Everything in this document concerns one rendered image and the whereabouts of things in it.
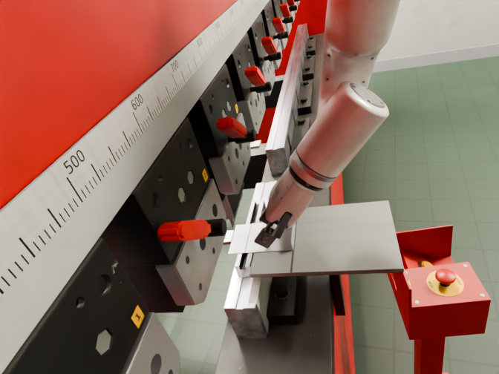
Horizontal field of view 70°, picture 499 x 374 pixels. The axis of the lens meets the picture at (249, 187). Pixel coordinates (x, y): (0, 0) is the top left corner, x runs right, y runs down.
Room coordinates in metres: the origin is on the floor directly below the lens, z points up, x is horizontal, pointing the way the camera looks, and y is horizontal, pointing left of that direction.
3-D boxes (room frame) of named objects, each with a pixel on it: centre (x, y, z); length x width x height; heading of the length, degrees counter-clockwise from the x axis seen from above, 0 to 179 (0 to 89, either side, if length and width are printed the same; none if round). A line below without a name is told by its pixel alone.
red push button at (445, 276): (0.49, -0.35, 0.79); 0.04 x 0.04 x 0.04
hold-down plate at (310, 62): (1.87, -0.48, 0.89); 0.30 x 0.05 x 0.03; 161
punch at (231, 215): (0.56, 0.03, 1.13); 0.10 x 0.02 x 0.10; 161
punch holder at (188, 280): (0.34, 0.11, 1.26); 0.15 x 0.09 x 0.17; 161
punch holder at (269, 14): (1.10, -0.16, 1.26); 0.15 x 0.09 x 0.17; 161
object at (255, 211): (0.59, 0.02, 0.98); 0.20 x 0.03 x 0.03; 161
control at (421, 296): (0.53, -0.35, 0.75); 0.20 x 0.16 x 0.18; 167
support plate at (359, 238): (0.51, -0.11, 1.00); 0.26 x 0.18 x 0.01; 71
